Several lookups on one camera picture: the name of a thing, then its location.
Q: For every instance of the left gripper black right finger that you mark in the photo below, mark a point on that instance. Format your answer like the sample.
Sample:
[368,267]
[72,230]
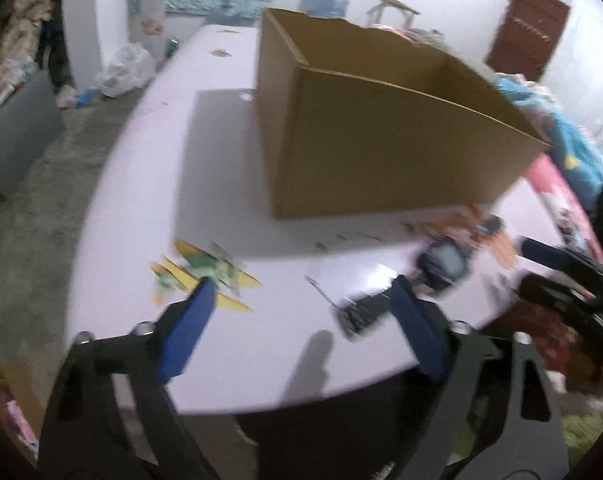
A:
[425,328]

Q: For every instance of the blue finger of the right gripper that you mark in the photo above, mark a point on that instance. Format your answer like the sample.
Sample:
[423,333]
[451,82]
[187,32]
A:
[551,257]

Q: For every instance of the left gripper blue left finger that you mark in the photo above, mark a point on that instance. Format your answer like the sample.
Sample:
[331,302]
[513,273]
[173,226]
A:
[180,327]

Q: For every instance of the pink floral blanket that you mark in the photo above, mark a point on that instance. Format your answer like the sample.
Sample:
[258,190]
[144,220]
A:
[564,208]

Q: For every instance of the blue bedding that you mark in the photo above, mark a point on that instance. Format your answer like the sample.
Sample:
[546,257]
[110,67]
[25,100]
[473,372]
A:
[573,153]

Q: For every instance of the brown wooden door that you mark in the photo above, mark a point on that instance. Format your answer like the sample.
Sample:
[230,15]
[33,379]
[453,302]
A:
[527,37]

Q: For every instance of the brown cardboard box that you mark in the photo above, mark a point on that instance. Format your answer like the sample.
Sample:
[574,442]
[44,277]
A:
[356,120]

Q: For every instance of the grey board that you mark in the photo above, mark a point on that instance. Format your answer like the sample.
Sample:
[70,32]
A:
[29,122]

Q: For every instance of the white plastic bag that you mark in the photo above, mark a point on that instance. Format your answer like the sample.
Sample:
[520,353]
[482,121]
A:
[131,69]

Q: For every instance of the wooden chair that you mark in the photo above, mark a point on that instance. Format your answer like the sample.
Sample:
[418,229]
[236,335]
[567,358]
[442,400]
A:
[392,14]

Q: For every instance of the pile of clothes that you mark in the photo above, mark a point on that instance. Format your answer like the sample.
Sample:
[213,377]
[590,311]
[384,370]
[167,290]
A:
[21,23]

